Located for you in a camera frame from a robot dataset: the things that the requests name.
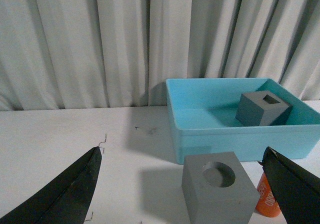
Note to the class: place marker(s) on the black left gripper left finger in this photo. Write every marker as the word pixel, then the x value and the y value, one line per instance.
pixel 64 200

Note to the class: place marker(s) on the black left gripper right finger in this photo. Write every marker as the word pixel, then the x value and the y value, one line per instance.
pixel 296 190

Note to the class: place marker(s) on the orange cylinder part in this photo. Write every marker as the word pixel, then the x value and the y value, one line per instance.
pixel 267 205

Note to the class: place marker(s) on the gray cube round hole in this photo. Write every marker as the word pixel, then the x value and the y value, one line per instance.
pixel 217 189

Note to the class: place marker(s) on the gray cube square hole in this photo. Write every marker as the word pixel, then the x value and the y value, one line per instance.
pixel 262 108

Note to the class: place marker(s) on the light blue plastic box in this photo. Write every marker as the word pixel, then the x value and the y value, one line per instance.
pixel 202 117

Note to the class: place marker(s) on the white pleated curtain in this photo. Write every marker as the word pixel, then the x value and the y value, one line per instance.
pixel 68 54

